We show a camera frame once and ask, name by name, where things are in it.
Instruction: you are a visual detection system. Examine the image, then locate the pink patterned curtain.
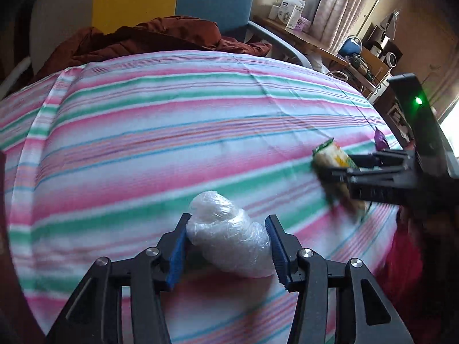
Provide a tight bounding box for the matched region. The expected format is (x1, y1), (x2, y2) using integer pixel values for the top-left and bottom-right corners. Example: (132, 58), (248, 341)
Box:
(316, 0), (386, 53)

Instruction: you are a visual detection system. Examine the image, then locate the wooden window desk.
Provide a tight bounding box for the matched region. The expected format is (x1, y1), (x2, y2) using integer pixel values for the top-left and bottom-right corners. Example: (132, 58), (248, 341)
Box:
(251, 16), (388, 91)

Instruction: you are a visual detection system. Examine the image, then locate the rice cracker snack packet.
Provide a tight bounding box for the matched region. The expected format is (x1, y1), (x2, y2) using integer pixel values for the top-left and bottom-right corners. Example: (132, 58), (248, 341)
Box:
(311, 140), (370, 219)

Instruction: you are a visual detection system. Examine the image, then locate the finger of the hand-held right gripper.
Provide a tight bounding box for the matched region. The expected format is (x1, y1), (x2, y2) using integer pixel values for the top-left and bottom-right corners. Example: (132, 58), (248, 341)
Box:
(349, 149), (417, 171)
(317, 169), (410, 206)

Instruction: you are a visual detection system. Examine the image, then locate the striped pink green bedsheet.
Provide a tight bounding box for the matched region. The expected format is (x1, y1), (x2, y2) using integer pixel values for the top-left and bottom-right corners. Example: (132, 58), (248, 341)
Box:
(0, 50), (413, 344)

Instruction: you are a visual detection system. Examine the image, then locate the purple plastic item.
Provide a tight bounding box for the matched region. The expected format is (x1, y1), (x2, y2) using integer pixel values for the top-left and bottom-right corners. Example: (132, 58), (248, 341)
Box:
(374, 127), (390, 151)

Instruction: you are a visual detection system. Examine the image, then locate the blue round appliance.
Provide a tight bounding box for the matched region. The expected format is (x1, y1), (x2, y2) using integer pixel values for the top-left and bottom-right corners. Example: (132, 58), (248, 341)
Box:
(339, 36), (363, 58)

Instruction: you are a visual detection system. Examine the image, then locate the clear plastic wrap bundle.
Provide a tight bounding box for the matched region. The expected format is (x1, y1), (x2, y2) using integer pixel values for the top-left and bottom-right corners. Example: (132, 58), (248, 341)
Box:
(186, 191), (271, 278)

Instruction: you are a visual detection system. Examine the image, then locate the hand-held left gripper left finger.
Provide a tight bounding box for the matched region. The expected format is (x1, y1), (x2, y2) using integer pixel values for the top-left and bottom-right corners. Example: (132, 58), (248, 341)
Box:
(46, 213), (192, 344)

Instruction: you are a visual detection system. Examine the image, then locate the person's red clothing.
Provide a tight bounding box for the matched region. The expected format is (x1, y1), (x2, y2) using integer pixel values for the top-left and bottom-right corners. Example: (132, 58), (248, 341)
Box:
(373, 208), (428, 344)

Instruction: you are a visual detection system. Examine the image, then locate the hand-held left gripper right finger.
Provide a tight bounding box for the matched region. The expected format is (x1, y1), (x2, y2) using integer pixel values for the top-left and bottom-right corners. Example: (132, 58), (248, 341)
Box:
(264, 214), (415, 344)

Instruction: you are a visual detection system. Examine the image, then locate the black speaker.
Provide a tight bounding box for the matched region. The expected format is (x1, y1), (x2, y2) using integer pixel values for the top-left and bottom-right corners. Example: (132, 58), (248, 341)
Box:
(380, 39), (404, 71)

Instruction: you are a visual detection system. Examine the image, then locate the white carton box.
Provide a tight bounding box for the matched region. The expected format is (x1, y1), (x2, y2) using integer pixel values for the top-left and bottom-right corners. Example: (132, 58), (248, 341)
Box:
(271, 0), (306, 29)

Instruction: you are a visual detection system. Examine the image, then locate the dark red garment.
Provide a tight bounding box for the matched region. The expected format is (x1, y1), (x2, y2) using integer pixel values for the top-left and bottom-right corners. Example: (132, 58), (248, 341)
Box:
(34, 16), (273, 79)

